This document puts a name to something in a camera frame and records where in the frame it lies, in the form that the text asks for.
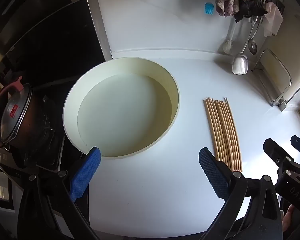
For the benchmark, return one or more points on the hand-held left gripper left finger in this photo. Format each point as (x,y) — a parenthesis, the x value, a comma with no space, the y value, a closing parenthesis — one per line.
(86,172)

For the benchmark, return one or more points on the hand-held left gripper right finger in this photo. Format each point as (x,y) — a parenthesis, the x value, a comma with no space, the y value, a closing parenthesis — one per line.
(212,172)

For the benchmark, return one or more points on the bundle of wooden chopsticks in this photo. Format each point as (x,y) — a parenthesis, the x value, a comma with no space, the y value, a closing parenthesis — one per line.
(222,135)

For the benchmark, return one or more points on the round white tray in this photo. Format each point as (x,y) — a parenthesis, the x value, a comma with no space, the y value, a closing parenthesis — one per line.
(125,115)

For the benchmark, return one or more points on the person's right hand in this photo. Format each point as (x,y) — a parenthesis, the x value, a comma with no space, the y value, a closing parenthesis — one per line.
(288,217)

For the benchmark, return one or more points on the black gas stove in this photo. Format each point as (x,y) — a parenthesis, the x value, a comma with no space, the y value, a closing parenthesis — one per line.
(51,140)

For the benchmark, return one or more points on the dark cooking pot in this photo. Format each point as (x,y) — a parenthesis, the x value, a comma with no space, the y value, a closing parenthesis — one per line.
(37,120)

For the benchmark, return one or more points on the metal spatula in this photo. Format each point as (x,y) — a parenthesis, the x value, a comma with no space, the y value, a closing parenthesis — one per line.
(239,65)

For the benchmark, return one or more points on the metal ladle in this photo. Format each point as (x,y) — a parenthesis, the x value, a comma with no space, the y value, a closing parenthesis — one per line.
(252,46)

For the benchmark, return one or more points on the white plastic spoon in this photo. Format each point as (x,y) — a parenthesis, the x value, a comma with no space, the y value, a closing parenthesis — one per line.
(227,46)

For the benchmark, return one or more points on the pale pink cloth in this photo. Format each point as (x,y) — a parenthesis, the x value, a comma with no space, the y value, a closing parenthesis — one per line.
(273,17)

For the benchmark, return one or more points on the black cloth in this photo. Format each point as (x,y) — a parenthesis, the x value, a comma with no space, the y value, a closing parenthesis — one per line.
(250,8)

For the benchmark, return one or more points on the blue silicone brush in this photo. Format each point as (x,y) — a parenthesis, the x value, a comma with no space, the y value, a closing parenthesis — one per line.
(209,8)

